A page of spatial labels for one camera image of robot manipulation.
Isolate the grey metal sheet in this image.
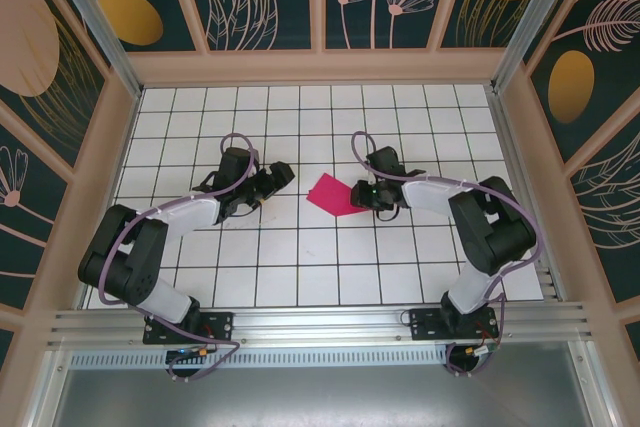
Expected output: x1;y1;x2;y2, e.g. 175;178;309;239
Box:
49;366;601;427

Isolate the long aluminium mounting rail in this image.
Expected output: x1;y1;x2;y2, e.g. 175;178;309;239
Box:
47;301;594;348

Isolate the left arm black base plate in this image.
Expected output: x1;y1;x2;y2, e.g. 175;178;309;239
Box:
142;310;236;346

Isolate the aluminium side rail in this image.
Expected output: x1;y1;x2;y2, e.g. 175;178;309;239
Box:
487;86;571;303

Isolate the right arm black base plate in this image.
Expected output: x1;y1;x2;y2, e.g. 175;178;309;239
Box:
408;307;499;343

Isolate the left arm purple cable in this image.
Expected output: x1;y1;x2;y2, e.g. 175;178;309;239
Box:
97;132;260;383

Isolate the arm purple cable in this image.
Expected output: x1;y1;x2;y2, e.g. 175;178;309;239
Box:
351;130;544;379
97;132;260;383

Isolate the slotted grey cable duct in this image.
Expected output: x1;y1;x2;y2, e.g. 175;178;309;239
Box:
69;350;571;368

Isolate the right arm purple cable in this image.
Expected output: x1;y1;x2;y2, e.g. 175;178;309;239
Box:
351;130;544;379

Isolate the aluminium corner post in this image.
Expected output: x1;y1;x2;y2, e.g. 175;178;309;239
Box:
39;0;144;98
492;0;576;93

